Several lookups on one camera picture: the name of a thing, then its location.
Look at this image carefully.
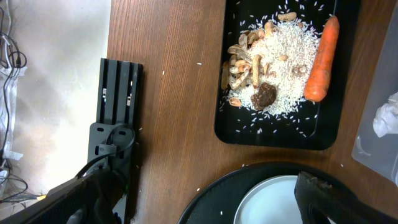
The clear plastic bin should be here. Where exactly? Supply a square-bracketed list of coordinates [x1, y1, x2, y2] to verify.
[351, 7, 397, 184]

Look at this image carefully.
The round black serving tray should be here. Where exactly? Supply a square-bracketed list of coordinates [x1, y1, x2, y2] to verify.
[178, 162, 357, 224]

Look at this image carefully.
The white tissue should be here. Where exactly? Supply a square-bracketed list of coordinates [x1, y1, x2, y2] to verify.
[373, 93, 397, 138]

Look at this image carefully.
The floor cables bundle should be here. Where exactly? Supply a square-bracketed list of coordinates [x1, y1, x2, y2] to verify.
[0, 0, 43, 206]

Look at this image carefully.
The grey plate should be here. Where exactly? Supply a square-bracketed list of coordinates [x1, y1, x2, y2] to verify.
[233, 174, 336, 224]

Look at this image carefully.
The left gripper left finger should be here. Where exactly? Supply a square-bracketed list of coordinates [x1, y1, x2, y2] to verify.
[1, 169, 124, 224]

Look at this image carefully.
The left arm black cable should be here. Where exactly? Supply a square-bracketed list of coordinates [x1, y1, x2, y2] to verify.
[75, 123, 136, 180]

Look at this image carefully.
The black rectangular tray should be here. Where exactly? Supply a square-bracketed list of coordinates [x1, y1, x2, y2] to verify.
[215, 0, 361, 151]

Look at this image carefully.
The brown food scrap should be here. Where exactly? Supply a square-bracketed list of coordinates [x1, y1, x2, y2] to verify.
[251, 83, 277, 110]

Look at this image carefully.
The pile of rice and shells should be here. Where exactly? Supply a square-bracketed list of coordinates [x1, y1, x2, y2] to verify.
[220, 11, 320, 117]

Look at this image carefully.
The orange carrot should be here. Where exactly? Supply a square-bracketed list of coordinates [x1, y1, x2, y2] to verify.
[304, 16, 340, 102]

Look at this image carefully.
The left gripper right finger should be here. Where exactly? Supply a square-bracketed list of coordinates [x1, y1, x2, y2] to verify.
[294, 172, 397, 224]

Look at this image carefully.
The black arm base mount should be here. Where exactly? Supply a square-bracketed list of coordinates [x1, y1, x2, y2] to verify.
[88, 58, 144, 223]

